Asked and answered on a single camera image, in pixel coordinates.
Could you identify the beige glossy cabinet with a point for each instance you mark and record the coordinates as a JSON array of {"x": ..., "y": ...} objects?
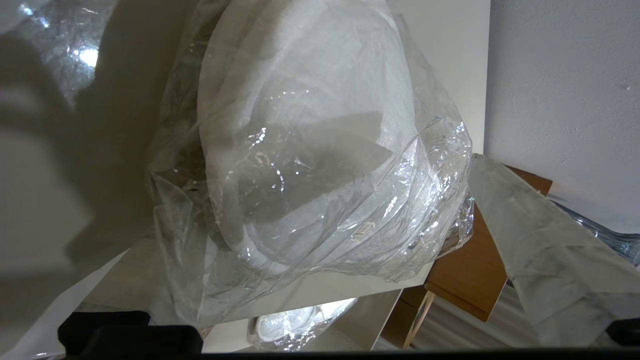
[{"x": 460, "y": 60}]

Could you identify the brown wooden desk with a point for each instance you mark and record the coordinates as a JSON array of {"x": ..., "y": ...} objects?
[{"x": 470, "y": 270}]

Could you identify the white slippers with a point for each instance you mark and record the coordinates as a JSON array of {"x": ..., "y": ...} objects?
[
  {"x": 310, "y": 125},
  {"x": 295, "y": 325}
]

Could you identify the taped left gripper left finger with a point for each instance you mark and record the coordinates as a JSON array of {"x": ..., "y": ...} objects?
[{"x": 45, "y": 320}]

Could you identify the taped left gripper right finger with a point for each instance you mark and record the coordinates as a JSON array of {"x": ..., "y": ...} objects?
[{"x": 550, "y": 260}]

